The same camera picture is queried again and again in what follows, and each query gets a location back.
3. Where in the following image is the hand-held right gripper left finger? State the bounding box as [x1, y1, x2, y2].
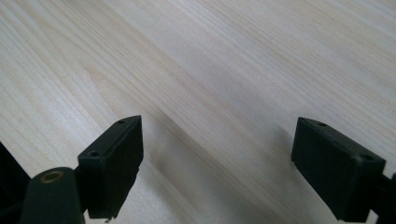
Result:
[77, 114, 145, 220]

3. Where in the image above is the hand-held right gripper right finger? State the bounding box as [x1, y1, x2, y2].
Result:
[290, 117, 388, 224]

